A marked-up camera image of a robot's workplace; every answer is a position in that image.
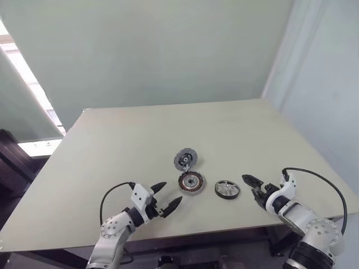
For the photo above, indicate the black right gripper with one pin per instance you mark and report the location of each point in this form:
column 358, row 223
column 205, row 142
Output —
column 270, row 188

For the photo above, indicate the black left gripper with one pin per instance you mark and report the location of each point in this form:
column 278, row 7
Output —
column 153, row 211

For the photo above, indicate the round motor housing base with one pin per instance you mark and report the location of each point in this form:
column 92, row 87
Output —
column 185, row 186

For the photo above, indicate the spoked silver rotor black rim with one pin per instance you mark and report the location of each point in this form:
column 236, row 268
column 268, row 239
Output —
column 221, row 194

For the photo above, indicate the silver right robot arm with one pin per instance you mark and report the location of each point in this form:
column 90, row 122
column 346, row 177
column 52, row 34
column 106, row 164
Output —
column 300, row 215

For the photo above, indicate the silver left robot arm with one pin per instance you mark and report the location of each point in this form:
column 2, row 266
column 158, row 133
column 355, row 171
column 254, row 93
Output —
column 112, row 227

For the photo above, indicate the dark rounded shape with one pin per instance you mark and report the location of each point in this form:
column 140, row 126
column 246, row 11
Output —
column 168, row 263

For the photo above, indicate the dark wooden furniture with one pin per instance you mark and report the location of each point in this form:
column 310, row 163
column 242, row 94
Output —
column 11, row 168

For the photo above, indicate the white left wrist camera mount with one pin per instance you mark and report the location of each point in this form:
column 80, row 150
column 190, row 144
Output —
column 140, row 196

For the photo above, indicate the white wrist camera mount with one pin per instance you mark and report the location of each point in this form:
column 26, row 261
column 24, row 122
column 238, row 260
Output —
column 287, row 189
column 140, row 196

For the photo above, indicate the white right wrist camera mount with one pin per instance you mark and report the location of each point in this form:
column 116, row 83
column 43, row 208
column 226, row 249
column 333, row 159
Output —
column 287, row 189

